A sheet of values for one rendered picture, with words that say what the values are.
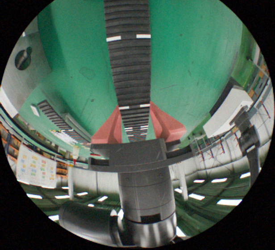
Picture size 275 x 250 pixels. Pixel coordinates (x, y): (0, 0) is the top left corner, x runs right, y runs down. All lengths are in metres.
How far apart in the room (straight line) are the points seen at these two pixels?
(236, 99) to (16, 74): 0.52
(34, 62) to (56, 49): 0.04
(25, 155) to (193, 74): 3.11
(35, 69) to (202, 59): 0.28
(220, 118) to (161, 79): 0.35
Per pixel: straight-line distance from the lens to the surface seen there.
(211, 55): 0.20
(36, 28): 0.20
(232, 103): 0.39
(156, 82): 0.15
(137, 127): 0.18
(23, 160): 3.00
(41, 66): 0.17
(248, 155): 0.45
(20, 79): 0.15
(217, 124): 0.45
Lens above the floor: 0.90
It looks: 40 degrees down
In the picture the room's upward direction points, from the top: 172 degrees clockwise
